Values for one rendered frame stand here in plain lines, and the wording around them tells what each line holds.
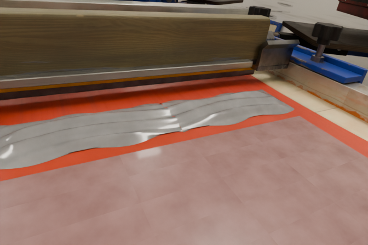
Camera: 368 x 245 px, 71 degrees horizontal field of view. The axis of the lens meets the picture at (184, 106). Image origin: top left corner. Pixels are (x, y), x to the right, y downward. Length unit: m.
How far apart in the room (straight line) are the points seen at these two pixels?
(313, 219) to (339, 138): 0.15
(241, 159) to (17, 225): 0.19
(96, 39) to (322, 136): 0.29
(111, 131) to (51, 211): 0.10
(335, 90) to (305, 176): 0.21
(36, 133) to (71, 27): 0.12
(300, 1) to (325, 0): 0.24
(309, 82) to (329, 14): 2.12
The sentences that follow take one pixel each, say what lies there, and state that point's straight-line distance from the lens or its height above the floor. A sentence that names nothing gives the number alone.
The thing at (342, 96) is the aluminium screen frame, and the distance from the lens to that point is 0.45.
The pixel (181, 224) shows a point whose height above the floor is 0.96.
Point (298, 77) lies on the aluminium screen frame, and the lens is 0.49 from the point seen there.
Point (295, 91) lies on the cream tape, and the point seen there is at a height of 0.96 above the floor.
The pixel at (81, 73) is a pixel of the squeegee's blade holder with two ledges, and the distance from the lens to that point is 0.33.
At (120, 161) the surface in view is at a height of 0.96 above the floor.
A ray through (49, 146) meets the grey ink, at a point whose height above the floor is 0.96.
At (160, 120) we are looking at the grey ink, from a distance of 0.29.
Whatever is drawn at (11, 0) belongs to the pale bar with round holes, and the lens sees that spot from 0.54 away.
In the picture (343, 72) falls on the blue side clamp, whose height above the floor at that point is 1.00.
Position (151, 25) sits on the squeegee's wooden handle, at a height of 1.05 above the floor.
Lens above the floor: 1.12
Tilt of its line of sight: 28 degrees down
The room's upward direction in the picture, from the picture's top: 7 degrees clockwise
